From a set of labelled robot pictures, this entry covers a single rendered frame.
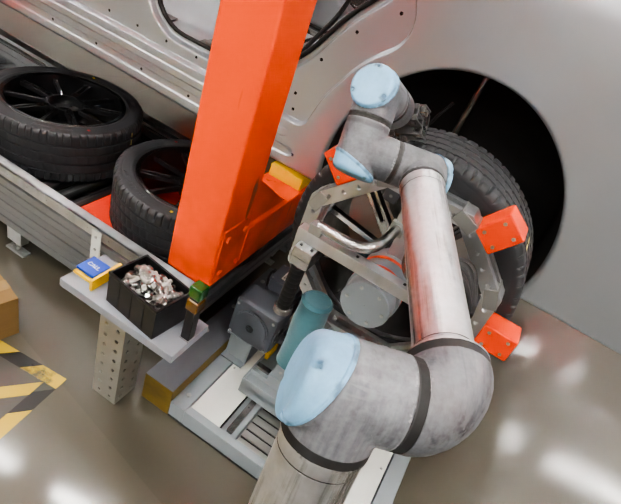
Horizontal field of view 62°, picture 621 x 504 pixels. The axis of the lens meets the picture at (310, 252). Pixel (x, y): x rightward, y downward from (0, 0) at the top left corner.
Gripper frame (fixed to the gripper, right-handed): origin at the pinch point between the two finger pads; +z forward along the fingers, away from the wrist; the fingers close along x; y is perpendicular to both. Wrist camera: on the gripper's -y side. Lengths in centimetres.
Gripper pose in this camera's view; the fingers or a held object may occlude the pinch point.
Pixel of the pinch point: (408, 133)
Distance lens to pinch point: 138.2
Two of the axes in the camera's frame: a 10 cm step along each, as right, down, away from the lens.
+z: 4.2, 0.6, 9.1
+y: 8.9, 1.7, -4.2
